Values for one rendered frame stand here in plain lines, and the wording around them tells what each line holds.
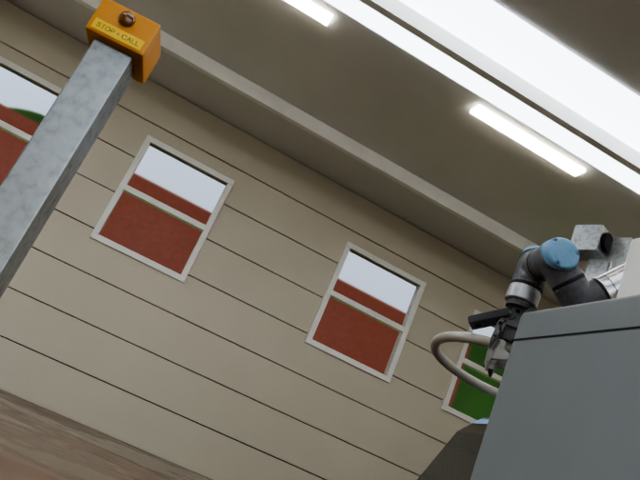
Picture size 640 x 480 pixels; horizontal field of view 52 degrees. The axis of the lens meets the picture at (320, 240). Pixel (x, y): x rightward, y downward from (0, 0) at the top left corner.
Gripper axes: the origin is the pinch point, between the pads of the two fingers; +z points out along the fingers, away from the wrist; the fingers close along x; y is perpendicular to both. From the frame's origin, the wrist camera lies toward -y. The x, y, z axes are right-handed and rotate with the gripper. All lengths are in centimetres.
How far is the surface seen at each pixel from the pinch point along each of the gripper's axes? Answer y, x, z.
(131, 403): -476, 416, 44
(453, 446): -14, 46, 15
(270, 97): -418, 296, -307
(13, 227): -56, -102, 33
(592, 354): 34, -68, 13
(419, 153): -265, 384, -323
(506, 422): 22, -55, 24
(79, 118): -57, -103, 10
